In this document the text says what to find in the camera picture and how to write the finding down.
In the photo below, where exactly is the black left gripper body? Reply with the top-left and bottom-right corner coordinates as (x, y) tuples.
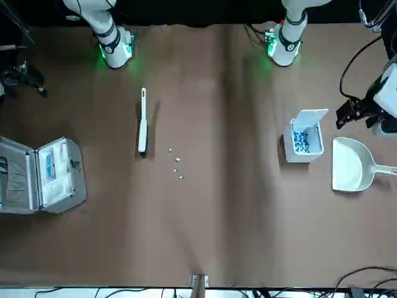
(350, 92), (380, 121)

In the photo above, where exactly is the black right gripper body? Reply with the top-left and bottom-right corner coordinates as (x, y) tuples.
(0, 60), (31, 100)

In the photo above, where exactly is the grey plastic dustpan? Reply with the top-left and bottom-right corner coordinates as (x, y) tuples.
(331, 137), (397, 193)

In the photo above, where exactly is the white hand brush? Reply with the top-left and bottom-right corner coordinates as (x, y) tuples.
(137, 87), (149, 158)

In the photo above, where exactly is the blue white capsule pile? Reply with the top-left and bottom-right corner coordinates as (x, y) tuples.
(292, 130), (312, 154)

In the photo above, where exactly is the white trash can with lid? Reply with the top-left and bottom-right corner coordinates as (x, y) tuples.
(283, 108), (329, 163)

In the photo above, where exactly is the blue white medicine box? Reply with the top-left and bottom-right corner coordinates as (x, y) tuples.
(45, 153), (58, 181)

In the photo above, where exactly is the open aluminium case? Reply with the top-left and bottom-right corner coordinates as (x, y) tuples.
(0, 135), (87, 215)

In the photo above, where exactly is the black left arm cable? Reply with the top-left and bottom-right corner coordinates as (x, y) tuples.
(339, 36), (383, 98)

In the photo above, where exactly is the left arm cable silver connector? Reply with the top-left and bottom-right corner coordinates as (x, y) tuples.
(359, 0), (386, 32)

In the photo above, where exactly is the black looped cable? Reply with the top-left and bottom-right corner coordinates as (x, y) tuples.
(336, 265), (397, 291)

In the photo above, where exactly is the metal post bracket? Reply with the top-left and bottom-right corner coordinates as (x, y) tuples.
(191, 273), (210, 298)

